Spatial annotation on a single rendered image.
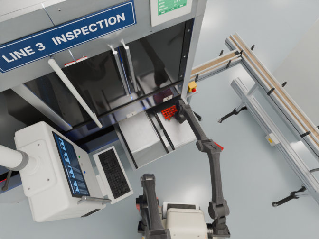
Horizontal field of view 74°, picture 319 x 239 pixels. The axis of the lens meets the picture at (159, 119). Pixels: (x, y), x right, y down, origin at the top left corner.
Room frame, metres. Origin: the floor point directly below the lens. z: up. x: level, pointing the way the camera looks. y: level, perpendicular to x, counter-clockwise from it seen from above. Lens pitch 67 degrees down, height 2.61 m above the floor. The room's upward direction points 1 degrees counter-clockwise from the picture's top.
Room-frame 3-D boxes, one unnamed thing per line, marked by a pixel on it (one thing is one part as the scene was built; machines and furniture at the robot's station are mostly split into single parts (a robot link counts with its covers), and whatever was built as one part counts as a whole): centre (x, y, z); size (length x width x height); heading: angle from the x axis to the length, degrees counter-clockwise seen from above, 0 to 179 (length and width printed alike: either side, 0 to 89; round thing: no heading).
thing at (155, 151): (0.64, 0.01, 0.87); 0.70 x 0.48 x 0.02; 115
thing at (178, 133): (0.67, -0.16, 0.90); 0.34 x 0.26 x 0.04; 25
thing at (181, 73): (0.91, -0.17, 1.40); 0.04 x 0.01 x 0.80; 115
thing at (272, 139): (0.62, -1.17, 0.50); 0.12 x 0.05 x 0.09; 25
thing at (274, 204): (0.09, -1.50, 0.07); 0.50 x 0.08 x 0.14; 115
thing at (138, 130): (0.63, 0.19, 0.90); 0.34 x 0.26 x 0.04; 25
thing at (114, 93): (0.64, 0.41, 1.51); 0.47 x 0.01 x 0.59; 115
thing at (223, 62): (1.24, -0.49, 0.92); 0.69 x 0.16 x 0.16; 115
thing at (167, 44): (0.83, 0.00, 1.51); 0.43 x 0.01 x 0.59; 115
